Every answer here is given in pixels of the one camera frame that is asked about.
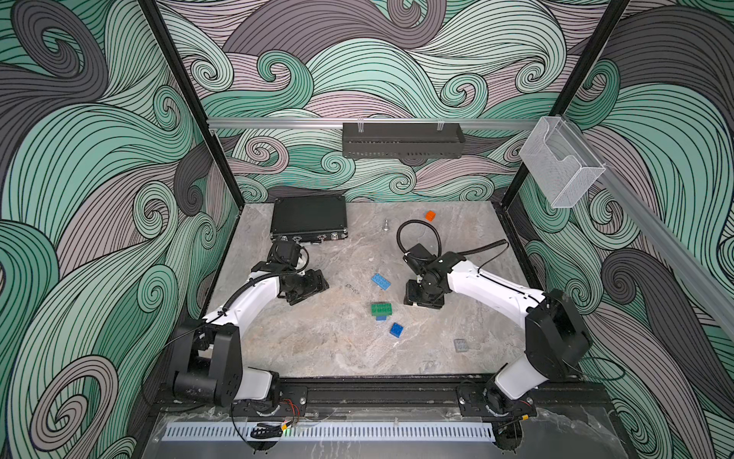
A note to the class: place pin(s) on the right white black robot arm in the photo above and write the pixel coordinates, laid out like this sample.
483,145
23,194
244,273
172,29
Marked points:
556,336

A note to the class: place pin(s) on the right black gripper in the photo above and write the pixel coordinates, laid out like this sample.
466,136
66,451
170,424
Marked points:
411,297

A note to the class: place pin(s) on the dark green lego brick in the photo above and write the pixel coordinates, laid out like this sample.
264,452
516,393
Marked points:
381,309

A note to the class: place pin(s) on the clear plastic wall bin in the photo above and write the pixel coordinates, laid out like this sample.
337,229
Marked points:
562,162

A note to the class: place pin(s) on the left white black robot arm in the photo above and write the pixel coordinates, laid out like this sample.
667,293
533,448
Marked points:
207,365

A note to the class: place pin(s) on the black hard case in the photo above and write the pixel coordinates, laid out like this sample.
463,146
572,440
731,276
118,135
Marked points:
309,219

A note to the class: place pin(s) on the light blue lego brick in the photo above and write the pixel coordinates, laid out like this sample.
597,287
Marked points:
381,281

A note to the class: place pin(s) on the aluminium wall rail right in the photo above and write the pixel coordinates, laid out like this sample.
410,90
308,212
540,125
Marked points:
683,211

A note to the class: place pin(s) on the white slotted cable duct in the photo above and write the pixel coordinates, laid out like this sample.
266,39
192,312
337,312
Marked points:
471,432

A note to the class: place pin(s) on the black wall tray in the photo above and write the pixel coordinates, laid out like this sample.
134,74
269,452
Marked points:
402,141

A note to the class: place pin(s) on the aluminium wall rail back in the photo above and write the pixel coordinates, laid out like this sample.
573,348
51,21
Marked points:
337,123

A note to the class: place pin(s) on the aluminium wall rail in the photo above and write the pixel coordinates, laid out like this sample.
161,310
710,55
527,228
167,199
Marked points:
683,211
337,123

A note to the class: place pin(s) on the grey lego plate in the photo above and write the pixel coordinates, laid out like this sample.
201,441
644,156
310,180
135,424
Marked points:
461,345

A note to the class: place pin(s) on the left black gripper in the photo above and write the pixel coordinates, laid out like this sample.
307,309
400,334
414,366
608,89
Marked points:
314,285

